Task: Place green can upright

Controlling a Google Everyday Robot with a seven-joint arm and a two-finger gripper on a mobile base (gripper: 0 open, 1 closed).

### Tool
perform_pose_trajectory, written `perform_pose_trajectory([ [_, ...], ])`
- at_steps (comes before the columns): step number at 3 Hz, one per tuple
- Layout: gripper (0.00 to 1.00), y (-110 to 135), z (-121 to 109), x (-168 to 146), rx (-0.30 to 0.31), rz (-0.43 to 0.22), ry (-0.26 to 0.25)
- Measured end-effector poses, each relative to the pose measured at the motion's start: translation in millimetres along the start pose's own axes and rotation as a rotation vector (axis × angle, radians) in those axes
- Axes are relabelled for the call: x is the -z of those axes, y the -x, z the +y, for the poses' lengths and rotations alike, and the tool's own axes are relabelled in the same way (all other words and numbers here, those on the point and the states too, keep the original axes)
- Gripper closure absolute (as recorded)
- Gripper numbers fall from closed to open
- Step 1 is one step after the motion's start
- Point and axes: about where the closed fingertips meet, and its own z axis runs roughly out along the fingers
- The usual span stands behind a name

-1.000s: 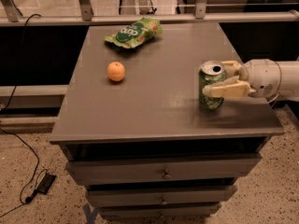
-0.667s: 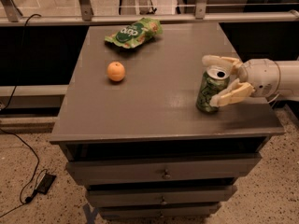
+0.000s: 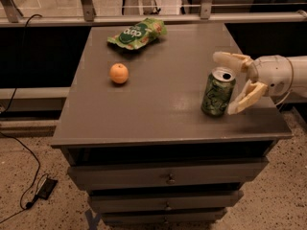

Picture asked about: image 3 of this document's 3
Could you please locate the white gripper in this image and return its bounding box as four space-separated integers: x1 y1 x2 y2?
213 52 293 115

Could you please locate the green soda can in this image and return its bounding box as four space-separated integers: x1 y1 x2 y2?
201 67 236 117

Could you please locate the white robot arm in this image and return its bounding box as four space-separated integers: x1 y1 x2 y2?
213 52 307 115

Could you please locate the green snack bag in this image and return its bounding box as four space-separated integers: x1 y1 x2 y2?
107 18 167 50

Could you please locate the grey drawer cabinet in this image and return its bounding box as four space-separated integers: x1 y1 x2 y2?
52 24 291 225

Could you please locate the orange fruit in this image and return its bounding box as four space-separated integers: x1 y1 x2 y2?
109 63 129 84

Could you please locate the black power adapter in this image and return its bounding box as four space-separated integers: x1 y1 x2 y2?
36 178 58 200

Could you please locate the black cable on floor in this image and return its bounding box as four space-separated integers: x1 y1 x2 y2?
0 13 50 224

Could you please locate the metal railing frame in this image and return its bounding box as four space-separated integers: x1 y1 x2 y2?
0 0 307 27

